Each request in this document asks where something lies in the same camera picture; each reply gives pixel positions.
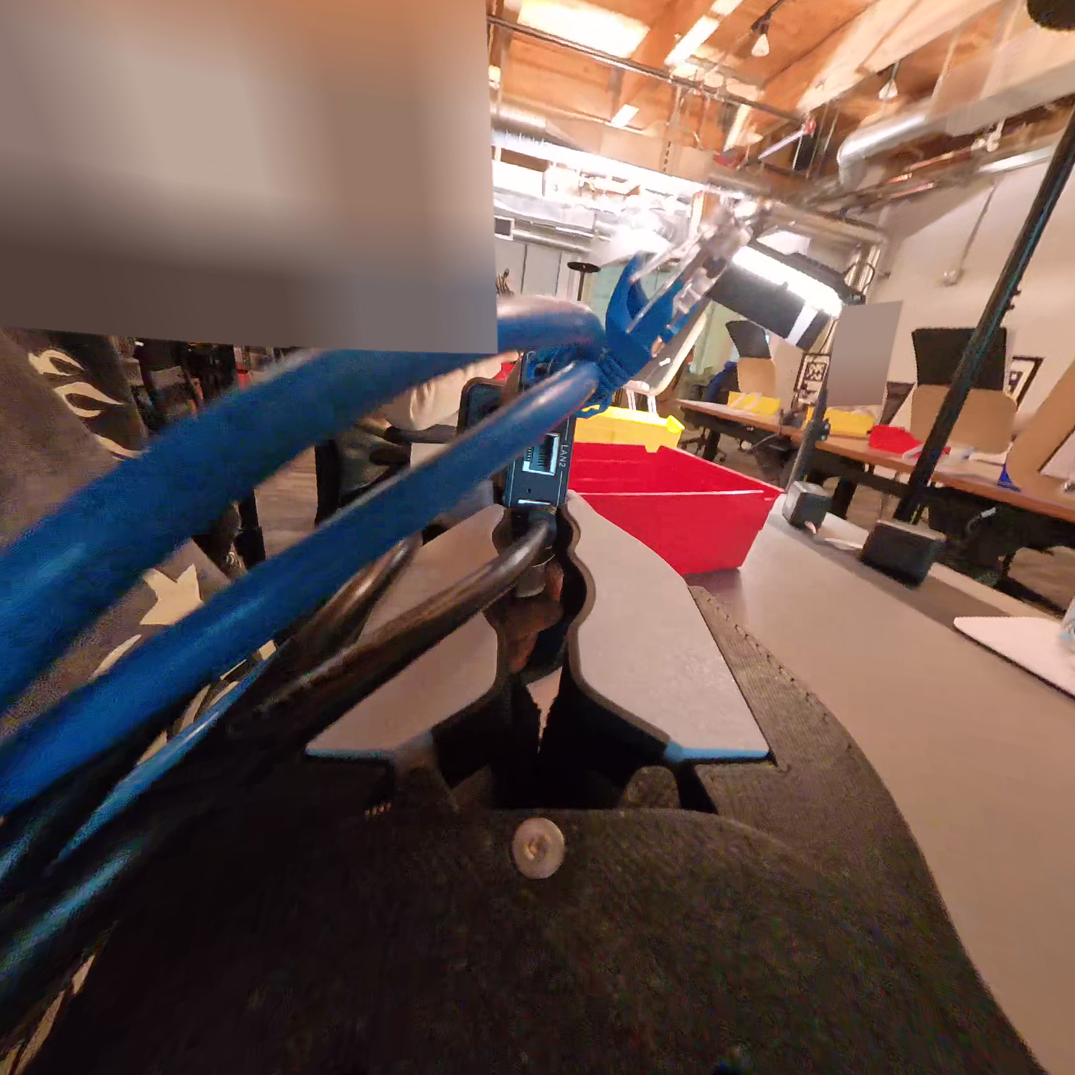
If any large red plastic bin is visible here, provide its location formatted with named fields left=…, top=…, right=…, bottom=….
left=567, top=441, right=786, bottom=576

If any black slanted pole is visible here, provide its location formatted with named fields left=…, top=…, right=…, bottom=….
left=892, top=118, right=1075, bottom=524

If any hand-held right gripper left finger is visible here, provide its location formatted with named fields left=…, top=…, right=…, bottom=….
left=306, top=504, right=543, bottom=761

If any led panel light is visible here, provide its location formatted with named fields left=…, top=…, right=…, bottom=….
left=714, top=239, right=849, bottom=354

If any black multi-port network device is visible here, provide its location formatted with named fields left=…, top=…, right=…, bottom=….
left=502, top=353, right=581, bottom=597

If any person's dark printed shirt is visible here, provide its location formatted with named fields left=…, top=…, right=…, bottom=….
left=0, top=329, right=278, bottom=740

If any large black base block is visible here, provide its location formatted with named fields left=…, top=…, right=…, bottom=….
left=859, top=516, right=947, bottom=586

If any silver ventilation duct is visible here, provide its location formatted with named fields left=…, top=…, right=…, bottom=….
left=835, top=84, right=1075, bottom=190

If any cardboard panel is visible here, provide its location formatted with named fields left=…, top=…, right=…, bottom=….
left=909, top=388, right=1019, bottom=459

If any small black base block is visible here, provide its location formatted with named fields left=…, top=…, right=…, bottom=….
left=781, top=481, right=834, bottom=532

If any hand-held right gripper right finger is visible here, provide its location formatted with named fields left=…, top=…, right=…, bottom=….
left=537, top=494, right=772, bottom=767

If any white flat pad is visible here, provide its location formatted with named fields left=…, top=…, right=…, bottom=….
left=953, top=615, right=1075, bottom=698

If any black ethernet cable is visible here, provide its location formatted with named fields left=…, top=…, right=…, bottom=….
left=0, top=504, right=559, bottom=1009

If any long wooden desk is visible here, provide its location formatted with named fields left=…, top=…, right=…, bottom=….
left=676, top=399, right=1075, bottom=522

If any grey flat panel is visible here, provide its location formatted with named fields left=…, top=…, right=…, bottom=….
left=827, top=301, right=904, bottom=410

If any black panel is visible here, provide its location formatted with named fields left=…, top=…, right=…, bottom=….
left=911, top=328, right=1009, bottom=391

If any blue ethernet cable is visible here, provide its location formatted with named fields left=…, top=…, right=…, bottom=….
left=0, top=205, right=753, bottom=933

